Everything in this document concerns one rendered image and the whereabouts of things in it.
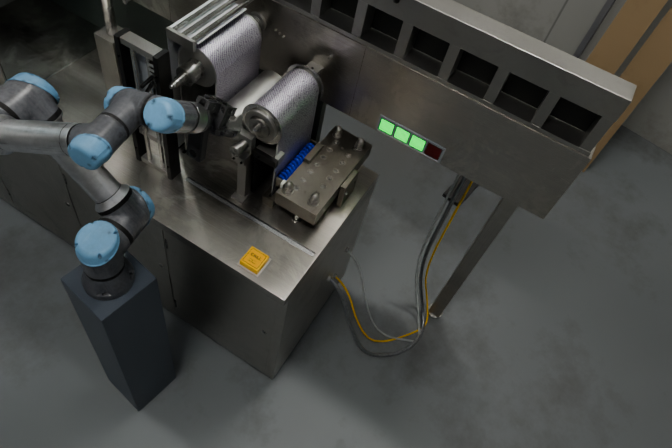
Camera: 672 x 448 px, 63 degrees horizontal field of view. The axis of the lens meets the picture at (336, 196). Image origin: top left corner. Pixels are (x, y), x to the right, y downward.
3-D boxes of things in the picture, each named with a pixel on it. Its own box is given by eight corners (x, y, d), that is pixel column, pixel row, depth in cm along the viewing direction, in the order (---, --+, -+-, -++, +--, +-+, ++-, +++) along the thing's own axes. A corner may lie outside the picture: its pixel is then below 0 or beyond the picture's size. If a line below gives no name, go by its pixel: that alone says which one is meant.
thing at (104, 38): (96, 90, 215) (62, -48, 170) (122, 72, 223) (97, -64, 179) (123, 106, 212) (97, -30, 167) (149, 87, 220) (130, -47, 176)
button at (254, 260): (239, 264, 178) (239, 260, 176) (251, 249, 183) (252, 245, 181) (256, 275, 177) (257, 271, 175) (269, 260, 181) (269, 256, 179)
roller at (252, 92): (214, 129, 183) (214, 103, 174) (258, 90, 198) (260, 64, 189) (243, 146, 181) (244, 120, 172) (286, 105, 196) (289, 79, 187)
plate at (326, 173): (274, 202, 187) (275, 191, 182) (333, 136, 211) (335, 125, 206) (313, 225, 184) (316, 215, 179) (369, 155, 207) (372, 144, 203)
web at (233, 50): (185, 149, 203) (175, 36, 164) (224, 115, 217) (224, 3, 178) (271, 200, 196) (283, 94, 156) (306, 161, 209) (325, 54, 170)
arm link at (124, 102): (86, 106, 118) (129, 117, 115) (118, 76, 124) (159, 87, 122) (99, 133, 123) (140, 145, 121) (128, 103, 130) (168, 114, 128)
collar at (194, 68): (176, 80, 168) (174, 64, 163) (189, 70, 171) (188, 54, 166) (193, 89, 167) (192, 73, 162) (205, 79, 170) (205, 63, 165)
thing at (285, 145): (272, 179, 187) (276, 142, 172) (309, 139, 200) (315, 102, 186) (273, 180, 186) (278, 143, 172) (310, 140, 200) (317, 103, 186)
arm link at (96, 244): (72, 269, 157) (61, 244, 147) (101, 235, 166) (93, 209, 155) (108, 286, 156) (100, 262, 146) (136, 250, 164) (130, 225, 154)
